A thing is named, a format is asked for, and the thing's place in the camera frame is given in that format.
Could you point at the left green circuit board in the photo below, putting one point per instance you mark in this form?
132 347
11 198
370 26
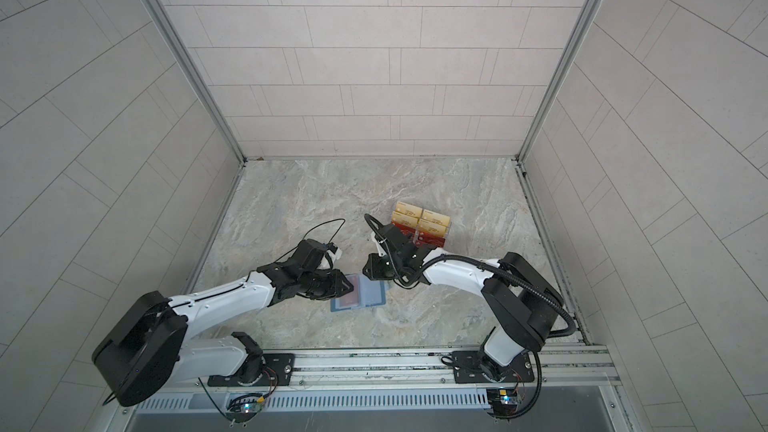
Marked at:
244 408

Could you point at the clear acrylic card stand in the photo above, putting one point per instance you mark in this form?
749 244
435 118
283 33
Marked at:
421 226

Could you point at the gold cards right stack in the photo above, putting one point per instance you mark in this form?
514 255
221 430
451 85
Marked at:
434 223

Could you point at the aluminium mounting rail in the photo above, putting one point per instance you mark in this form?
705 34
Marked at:
560 364

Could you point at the gold cards stack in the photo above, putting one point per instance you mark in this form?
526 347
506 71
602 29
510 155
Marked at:
434 223
407 215

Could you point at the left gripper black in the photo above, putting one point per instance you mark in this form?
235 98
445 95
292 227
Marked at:
336 287

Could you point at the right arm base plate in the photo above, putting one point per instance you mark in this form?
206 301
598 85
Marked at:
474 367

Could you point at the red cards stack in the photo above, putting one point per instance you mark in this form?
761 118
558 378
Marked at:
406 230
430 239

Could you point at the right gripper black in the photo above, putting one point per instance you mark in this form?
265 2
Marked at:
372 271

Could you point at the right green circuit board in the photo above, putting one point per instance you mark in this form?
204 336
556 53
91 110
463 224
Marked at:
503 403

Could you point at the green circuit board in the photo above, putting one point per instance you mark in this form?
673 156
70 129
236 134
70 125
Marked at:
503 403
244 408

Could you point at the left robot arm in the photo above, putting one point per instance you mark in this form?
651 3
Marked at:
157 341

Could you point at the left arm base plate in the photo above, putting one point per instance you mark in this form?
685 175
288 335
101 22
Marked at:
270 370

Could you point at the gold cards left stack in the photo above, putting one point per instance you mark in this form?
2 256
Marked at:
407 215

